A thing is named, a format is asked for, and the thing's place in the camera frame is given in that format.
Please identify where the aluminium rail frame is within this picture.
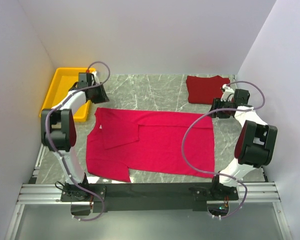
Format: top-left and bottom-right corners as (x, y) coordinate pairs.
(5, 146), (292, 240)

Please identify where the bright red t-shirt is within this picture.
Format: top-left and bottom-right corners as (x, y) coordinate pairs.
(86, 107), (215, 182)

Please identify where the black base beam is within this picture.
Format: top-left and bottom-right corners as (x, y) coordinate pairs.
(60, 182), (239, 213)

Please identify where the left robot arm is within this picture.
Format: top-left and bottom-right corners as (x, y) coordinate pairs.
(40, 69), (109, 202)

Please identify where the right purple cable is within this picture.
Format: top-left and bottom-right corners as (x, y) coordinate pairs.
(181, 80), (267, 221)

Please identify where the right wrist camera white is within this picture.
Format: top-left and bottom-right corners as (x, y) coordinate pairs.
(220, 84), (235, 102)

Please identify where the yellow plastic tray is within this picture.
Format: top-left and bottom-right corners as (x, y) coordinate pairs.
(41, 67), (91, 122)

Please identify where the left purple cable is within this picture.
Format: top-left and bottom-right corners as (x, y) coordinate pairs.
(45, 61), (111, 222)

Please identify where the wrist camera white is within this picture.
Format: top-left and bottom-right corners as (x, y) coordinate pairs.
(90, 70), (100, 86)
(220, 84), (235, 102)

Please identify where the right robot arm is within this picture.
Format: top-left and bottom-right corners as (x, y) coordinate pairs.
(209, 85), (278, 200)

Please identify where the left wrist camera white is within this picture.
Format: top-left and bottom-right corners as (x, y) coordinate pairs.
(90, 70), (100, 86)

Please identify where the purple cable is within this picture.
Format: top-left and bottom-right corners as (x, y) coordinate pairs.
(45, 61), (111, 222)
(181, 80), (267, 221)

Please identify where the folded dark red t-shirt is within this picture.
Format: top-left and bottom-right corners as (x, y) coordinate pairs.
(185, 75), (230, 105)

